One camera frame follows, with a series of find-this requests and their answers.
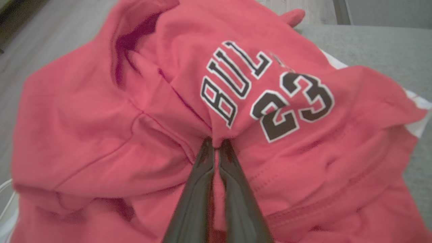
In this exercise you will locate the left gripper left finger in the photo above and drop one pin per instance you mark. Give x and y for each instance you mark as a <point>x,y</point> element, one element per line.
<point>195,202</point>

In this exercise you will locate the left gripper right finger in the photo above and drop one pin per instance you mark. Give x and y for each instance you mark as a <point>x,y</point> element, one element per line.
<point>239,209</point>

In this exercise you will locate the red garment with 23 print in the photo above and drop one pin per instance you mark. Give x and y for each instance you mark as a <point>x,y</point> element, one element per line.
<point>101,135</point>

